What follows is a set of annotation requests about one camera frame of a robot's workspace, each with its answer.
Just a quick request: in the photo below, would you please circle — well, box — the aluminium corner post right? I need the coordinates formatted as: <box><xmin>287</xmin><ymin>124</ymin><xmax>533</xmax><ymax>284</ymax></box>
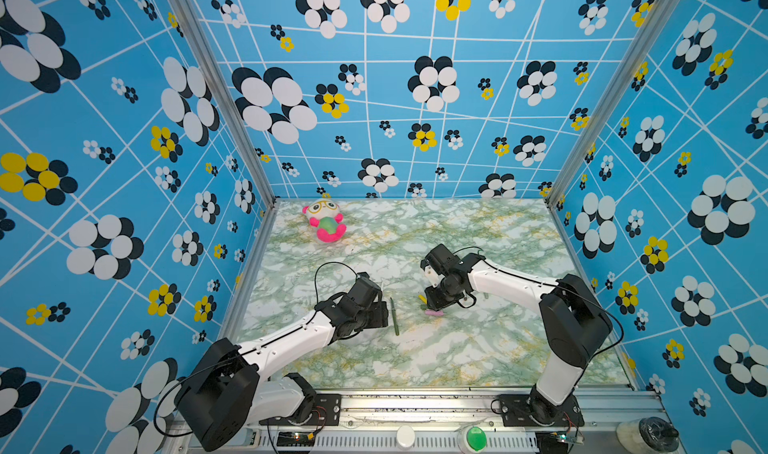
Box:
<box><xmin>546</xmin><ymin>0</ymin><xmax>680</xmax><ymax>213</ymax></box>

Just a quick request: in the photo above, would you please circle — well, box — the aluminium corner post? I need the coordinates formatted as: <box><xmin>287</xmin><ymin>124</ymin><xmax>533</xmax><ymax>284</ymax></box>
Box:
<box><xmin>546</xmin><ymin>0</ymin><xmax>680</xmax><ymax>213</ymax></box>
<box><xmin>168</xmin><ymin>0</ymin><xmax>276</xmax><ymax>212</ymax></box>

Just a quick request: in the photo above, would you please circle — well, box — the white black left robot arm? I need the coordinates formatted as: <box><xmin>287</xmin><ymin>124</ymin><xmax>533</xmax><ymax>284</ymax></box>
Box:
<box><xmin>174</xmin><ymin>273</ymin><xmax>388</xmax><ymax>452</ymax></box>

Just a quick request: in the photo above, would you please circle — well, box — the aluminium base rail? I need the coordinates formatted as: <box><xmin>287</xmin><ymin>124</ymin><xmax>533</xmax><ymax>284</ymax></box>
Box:
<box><xmin>219</xmin><ymin>387</ymin><xmax>669</xmax><ymax>453</ymax></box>

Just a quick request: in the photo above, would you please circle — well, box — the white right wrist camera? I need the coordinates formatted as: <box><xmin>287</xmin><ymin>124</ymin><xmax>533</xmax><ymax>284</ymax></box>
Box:
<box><xmin>420</xmin><ymin>260</ymin><xmax>440</xmax><ymax>287</ymax></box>

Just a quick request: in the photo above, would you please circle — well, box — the pink white plush toy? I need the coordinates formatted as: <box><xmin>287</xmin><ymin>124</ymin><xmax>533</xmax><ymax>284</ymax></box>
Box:
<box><xmin>302</xmin><ymin>199</ymin><xmax>347</xmax><ymax>243</ymax></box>

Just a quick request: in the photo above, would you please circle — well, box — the green push button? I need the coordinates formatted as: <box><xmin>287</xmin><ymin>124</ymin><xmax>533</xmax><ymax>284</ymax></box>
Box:
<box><xmin>457</xmin><ymin>425</ymin><xmax>488</xmax><ymax>454</ymax></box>

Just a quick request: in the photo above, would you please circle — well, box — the white round button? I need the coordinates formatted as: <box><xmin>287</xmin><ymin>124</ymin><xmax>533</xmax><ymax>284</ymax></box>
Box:
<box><xmin>395</xmin><ymin>425</ymin><xmax>416</xmax><ymax>451</ymax></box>

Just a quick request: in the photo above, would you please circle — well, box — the aluminium corner post left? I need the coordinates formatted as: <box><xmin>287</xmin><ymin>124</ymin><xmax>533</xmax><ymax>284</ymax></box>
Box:
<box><xmin>168</xmin><ymin>0</ymin><xmax>276</xmax><ymax>212</ymax></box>

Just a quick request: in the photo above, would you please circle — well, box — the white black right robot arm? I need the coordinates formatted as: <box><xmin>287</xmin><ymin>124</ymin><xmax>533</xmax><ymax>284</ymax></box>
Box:
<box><xmin>420</xmin><ymin>244</ymin><xmax>613</xmax><ymax>426</ymax></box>

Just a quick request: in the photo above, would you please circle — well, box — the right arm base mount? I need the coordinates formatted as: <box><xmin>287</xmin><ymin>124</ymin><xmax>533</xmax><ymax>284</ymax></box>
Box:
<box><xmin>491</xmin><ymin>394</ymin><xmax>585</xmax><ymax>429</ymax></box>

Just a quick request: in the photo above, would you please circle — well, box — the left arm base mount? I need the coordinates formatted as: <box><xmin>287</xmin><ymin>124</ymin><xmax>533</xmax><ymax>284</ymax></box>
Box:
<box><xmin>283</xmin><ymin>372</ymin><xmax>342</xmax><ymax>427</ymax></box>

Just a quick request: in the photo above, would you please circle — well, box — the dark green pen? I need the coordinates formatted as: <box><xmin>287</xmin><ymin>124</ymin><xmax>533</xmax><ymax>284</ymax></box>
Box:
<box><xmin>389</xmin><ymin>297</ymin><xmax>400</xmax><ymax>336</ymax></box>

